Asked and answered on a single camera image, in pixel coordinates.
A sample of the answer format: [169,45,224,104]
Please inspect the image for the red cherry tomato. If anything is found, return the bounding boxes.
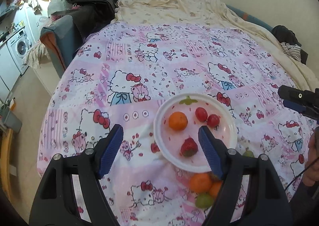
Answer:
[195,107,208,122]
[207,114,220,128]

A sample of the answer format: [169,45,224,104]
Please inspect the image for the large orange mandarin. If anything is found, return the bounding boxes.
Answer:
[169,111,188,131]

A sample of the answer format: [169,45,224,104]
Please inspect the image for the striped black clothes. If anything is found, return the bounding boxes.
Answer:
[271,25,308,64]

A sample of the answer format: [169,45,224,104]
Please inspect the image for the wooden chair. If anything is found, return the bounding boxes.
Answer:
[1,129,14,201]

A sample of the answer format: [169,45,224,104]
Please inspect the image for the grey trash bin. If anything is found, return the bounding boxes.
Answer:
[1,107,22,134]

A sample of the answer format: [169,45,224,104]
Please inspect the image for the pink strawberry plate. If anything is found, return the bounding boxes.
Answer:
[154,93,237,173]

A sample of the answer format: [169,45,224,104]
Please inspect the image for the white kitchen cabinet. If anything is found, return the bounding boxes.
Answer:
[0,44,21,102]

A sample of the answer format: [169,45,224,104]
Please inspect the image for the hello kitty pink bedsheet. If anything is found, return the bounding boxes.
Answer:
[37,22,316,225]

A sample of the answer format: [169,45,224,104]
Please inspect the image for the cream floral blanket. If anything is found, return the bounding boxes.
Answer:
[112,0,318,91]

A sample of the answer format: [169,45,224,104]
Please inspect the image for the white washing machine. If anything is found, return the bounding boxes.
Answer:
[7,28,32,76]

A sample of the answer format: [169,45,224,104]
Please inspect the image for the teal sofa armrest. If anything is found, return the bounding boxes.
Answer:
[40,15,83,78]

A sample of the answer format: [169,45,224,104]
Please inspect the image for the black clothing pile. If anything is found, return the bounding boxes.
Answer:
[66,0,118,40]

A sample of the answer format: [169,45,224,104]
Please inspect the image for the white plastic bag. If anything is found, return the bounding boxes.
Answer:
[47,0,68,16]

